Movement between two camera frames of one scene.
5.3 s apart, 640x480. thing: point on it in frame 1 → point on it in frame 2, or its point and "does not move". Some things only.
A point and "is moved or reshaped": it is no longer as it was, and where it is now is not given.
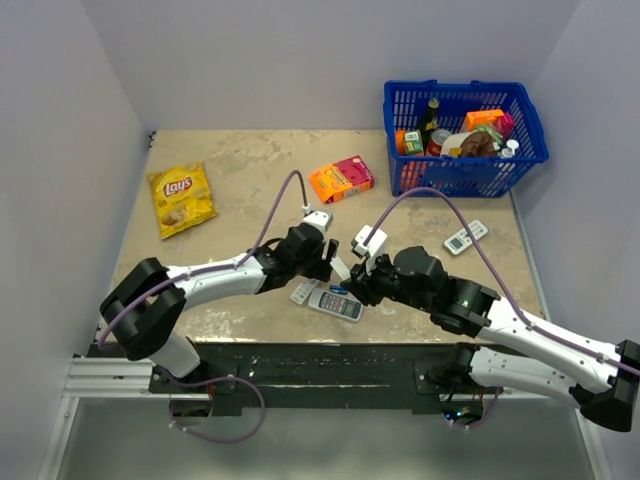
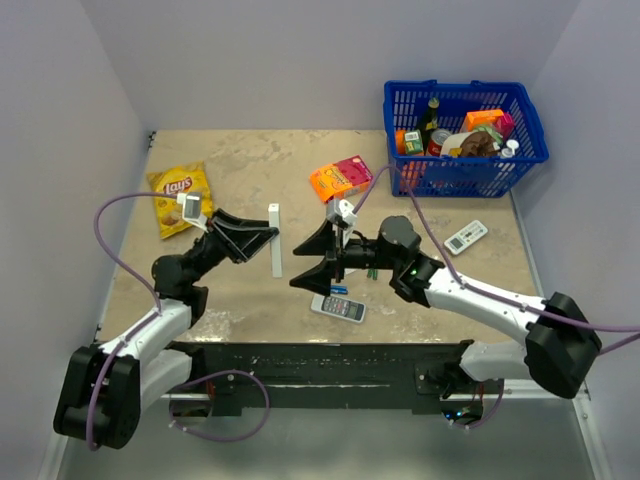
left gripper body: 320,268 → 222,243
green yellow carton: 413,141 does not move
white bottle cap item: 509,151 does not move
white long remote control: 302,290 is moved or reshaped
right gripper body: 383,281 → 337,258
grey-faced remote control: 342,306 does not move
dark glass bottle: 430,123 does not move
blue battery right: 338,289 does not move
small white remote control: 461,240 does not move
